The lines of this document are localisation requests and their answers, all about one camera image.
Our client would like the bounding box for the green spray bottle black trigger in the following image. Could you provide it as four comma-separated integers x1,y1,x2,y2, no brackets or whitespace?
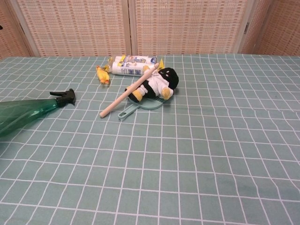
0,88,76,139

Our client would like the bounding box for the woven bamboo screen panel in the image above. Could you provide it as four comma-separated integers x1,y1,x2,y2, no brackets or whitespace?
128,0,255,56
8,0,132,58
239,0,300,57
0,0,33,60

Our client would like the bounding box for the black penguin plush white robe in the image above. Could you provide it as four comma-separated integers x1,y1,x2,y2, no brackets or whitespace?
124,67,180,102

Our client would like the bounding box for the wooden round stick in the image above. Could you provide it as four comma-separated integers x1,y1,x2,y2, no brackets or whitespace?
99,62,160,119

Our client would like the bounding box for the small yellow duck toy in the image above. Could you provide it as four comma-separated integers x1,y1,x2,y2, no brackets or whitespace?
95,65,111,86

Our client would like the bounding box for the white bag rolls plastic pack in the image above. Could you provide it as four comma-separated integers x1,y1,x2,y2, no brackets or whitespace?
105,54,165,78

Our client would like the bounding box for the teal white-grid tablecloth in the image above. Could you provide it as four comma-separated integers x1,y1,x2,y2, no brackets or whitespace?
0,53,300,225

